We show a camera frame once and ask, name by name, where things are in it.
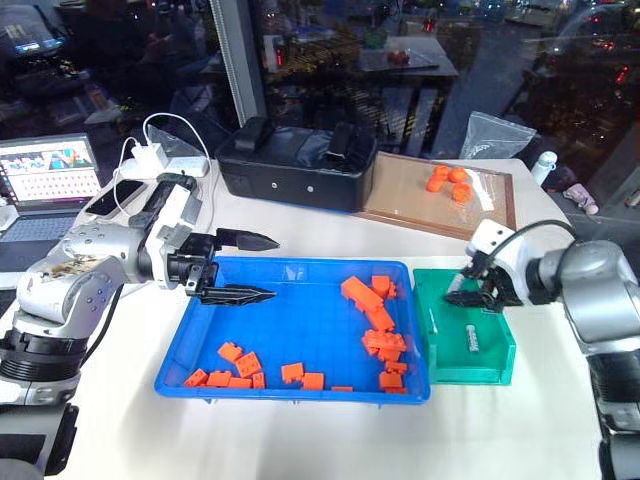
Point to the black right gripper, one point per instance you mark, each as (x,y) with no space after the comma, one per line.
(502,290)

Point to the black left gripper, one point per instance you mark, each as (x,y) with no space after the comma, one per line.
(197,272)

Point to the silver green battery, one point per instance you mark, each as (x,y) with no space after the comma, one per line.
(473,338)

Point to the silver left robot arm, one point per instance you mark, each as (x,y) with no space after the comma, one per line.
(85,280)

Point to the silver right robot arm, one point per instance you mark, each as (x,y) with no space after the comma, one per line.
(595,285)

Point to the green plastic bin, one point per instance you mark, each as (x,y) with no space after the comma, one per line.
(450,350)

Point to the blue plastic bin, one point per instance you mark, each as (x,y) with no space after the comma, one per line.
(300,330)

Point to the wide orange building block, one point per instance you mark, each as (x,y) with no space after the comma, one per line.
(384,341)

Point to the clear plastic bag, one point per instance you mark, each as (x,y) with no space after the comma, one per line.
(172,140)
(480,200)

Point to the long orange building block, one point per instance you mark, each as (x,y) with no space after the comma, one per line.
(362,294)

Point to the black storage case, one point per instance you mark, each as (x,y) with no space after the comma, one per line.
(295,170)

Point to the brown framed board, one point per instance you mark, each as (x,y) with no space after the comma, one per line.
(400,200)

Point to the white power strip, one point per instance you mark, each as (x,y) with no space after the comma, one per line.
(185,166)

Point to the smartphone in white case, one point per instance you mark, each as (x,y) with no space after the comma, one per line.
(115,197)

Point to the white bottle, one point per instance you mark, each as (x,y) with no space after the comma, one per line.
(544,167)

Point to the white charger plug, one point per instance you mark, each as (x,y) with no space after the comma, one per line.
(150,152)

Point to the flat orange building block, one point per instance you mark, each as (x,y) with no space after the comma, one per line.
(342,388)

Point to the clear zip bag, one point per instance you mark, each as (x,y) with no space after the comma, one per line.
(495,137)

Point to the open laptop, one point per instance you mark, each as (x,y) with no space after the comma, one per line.
(47,200)

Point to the small white device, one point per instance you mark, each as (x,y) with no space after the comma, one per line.
(7,217)

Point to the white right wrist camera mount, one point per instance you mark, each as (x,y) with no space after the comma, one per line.
(492,235)

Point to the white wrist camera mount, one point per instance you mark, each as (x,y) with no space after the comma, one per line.
(492,235)
(167,210)

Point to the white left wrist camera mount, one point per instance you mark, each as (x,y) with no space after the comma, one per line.
(167,210)

